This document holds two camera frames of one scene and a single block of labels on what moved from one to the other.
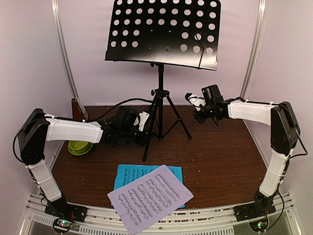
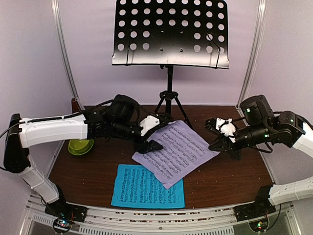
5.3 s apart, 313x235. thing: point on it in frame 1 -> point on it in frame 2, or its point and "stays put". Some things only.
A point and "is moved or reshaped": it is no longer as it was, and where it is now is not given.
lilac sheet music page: (146, 199) -> (184, 149)
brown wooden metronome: (78, 113) stays put
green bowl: (79, 148) stays put
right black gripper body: (201, 118) -> (235, 154)
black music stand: (183, 33) is moved or reshaped
